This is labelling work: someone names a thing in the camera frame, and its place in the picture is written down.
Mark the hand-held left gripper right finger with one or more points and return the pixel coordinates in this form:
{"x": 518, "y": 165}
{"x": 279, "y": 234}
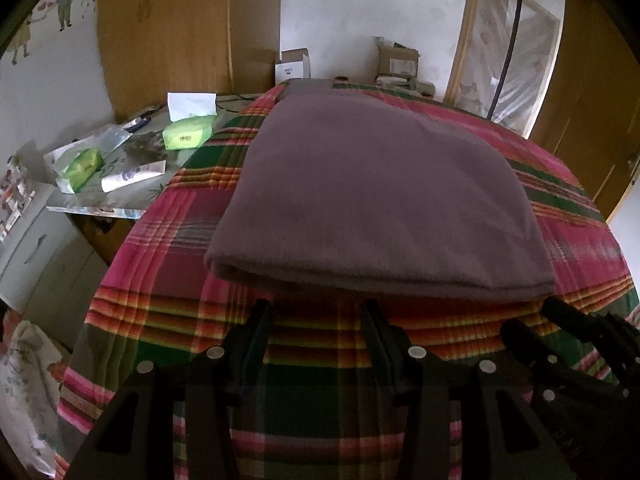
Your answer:
{"x": 372, "y": 330}

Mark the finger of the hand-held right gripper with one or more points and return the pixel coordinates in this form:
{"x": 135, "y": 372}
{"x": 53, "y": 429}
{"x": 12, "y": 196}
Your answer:
{"x": 610, "y": 340}
{"x": 530, "y": 350}

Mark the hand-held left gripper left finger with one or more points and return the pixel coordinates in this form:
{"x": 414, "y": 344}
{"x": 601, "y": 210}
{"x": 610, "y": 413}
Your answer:
{"x": 265, "y": 330}

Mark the purple fleece cloth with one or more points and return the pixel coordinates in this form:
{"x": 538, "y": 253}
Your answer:
{"x": 375, "y": 185}

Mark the plaid bed sheet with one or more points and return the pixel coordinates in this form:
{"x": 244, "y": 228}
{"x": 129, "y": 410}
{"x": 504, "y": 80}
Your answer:
{"x": 320, "y": 410}

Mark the white tube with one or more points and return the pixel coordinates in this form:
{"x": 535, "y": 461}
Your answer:
{"x": 132, "y": 176}

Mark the green tissue pack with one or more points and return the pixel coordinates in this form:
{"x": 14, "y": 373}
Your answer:
{"x": 187, "y": 134}
{"x": 82, "y": 167}

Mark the glass-topped nightstand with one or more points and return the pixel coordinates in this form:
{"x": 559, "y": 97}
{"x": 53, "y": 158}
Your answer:
{"x": 145, "y": 152}

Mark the wooden door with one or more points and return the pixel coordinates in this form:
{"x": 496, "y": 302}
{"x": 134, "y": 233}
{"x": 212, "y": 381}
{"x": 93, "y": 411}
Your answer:
{"x": 590, "y": 110}

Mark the dark flat rectangular object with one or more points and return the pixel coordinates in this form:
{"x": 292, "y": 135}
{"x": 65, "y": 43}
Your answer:
{"x": 305, "y": 89}

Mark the floral pillow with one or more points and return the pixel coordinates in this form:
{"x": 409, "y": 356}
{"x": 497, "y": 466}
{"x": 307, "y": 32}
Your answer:
{"x": 25, "y": 385}

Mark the green packet in wrapper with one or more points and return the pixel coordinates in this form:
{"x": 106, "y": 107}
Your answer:
{"x": 107, "y": 137}

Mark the white cardboard box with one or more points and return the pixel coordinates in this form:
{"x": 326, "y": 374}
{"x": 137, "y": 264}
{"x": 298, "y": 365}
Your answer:
{"x": 292, "y": 67}

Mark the brown cardboard box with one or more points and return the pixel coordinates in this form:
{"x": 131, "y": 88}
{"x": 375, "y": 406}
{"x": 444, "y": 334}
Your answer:
{"x": 400, "y": 60}

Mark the colourful sticker cluster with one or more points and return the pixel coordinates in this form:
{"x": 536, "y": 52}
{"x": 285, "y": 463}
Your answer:
{"x": 15, "y": 200}

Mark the plastic-covered doorway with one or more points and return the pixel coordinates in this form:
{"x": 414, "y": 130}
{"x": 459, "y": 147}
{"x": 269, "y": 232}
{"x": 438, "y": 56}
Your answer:
{"x": 530, "y": 60}

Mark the wooden wardrobe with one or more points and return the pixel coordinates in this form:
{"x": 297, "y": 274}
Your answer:
{"x": 175, "y": 25}

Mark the black vertical pole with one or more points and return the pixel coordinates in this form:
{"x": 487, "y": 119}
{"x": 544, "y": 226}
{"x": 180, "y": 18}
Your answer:
{"x": 515, "y": 25}

